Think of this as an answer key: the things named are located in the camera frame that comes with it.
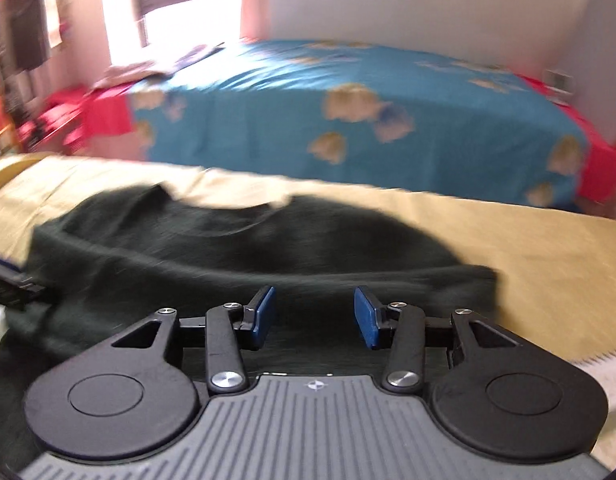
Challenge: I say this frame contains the blue printed bed cover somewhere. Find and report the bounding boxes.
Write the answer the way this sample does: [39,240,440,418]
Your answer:
[127,38,594,208]

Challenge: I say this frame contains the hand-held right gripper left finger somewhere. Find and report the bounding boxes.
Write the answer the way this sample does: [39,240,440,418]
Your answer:
[110,285,277,394]

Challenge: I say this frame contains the dark green knit garment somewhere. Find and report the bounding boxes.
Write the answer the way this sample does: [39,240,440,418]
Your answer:
[0,183,505,476]

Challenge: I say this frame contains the hanging dark clothes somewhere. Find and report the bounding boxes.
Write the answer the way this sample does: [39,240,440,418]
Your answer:
[0,0,64,121]

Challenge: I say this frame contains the white wall socket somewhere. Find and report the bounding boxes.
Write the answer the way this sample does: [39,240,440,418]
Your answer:
[544,69,573,92]

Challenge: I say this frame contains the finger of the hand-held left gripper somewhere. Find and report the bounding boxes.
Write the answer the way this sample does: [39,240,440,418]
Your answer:
[0,254,45,311]

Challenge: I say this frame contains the window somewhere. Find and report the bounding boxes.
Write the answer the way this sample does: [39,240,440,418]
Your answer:
[105,0,245,68]

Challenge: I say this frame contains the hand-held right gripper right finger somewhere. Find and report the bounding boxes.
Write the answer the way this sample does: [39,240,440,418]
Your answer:
[354,285,521,395]

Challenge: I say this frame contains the clothes pile on bed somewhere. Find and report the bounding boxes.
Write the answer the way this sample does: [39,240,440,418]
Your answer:
[90,42,226,92]

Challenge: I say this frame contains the tan bed sheet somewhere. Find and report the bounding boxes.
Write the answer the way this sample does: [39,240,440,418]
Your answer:
[0,153,616,472]

